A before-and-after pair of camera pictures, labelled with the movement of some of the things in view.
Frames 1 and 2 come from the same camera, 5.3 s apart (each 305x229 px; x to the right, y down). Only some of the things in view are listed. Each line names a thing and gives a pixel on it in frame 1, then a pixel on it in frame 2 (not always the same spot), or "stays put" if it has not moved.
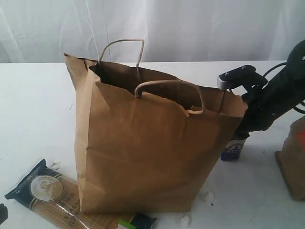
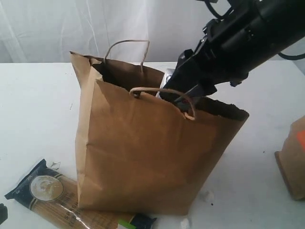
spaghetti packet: x=55 y=197 stays put
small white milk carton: x=232 y=150 to x=168 y=72
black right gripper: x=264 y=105 to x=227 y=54
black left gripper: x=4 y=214 stays put
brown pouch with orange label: x=291 y=160 stays put
